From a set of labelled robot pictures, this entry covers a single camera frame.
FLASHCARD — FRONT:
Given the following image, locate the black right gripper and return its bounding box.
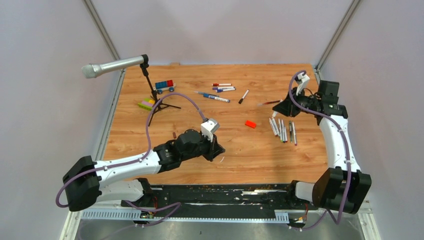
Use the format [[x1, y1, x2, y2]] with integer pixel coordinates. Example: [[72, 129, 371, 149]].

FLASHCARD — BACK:
[[273, 86, 320, 117]]

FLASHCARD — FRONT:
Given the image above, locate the slotted grey cable duct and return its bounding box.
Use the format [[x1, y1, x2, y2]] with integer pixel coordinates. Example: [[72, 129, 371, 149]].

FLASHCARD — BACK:
[[80, 208, 290, 224]]

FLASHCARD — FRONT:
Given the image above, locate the dark green grey marker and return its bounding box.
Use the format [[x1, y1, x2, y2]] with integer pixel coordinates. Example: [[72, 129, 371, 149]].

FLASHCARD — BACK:
[[288, 120, 294, 143]]

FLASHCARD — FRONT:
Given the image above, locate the silver microphone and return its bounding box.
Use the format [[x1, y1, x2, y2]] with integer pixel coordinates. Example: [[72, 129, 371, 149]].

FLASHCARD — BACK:
[[81, 54, 149, 79]]

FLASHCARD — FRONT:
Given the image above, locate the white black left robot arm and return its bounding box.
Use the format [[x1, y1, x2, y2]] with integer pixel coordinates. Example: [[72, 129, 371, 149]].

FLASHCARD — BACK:
[[62, 129, 226, 212]]

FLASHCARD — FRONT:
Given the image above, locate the red cap marker far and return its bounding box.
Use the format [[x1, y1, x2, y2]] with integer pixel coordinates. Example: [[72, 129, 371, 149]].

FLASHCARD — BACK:
[[212, 83, 232, 87]]

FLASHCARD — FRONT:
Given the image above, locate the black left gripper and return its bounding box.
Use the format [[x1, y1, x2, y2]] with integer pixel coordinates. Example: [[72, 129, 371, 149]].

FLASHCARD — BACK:
[[181, 130, 225, 162]]

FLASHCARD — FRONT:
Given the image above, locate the blue red toy truck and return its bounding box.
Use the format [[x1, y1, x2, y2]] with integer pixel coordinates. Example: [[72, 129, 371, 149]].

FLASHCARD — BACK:
[[153, 79, 177, 95]]

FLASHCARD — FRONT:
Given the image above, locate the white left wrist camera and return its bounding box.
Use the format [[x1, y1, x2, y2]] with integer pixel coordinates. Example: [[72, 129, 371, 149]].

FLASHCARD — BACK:
[[200, 118, 220, 143]]

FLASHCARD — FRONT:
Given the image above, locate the orange red eraser block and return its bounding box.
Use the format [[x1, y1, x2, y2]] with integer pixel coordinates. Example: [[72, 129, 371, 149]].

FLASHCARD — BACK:
[[245, 120, 257, 129]]

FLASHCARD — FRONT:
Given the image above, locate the green pink yellow block stack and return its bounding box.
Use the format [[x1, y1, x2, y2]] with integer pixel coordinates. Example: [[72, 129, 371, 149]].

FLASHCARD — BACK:
[[137, 98, 156, 111]]

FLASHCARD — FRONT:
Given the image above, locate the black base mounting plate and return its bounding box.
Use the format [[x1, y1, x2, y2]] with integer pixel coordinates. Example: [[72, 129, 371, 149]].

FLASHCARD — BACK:
[[132, 183, 322, 221]]

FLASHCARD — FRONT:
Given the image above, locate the purple cap marker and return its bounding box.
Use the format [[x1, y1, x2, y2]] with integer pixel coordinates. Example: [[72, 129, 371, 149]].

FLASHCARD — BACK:
[[291, 121, 298, 146], [212, 86, 235, 90]]

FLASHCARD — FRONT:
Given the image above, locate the light green cap marker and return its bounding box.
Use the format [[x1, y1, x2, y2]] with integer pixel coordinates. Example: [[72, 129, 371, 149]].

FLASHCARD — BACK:
[[277, 118, 285, 143]]

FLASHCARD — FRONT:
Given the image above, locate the black cap marker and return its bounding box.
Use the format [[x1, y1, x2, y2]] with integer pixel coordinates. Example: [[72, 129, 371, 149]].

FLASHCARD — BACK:
[[238, 89, 250, 104]]

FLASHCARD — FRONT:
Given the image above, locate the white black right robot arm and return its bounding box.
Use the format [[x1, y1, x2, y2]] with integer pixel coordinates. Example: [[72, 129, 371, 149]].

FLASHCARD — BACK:
[[272, 80, 372, 214]]

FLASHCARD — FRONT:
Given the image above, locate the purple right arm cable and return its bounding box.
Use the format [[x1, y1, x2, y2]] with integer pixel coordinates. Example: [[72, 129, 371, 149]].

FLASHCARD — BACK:
[[288, 69, 353, 232]]

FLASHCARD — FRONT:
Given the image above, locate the brown cap marker pen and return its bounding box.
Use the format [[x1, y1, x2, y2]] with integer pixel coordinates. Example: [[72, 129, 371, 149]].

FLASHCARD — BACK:
[[268, 118, 279, 137]]

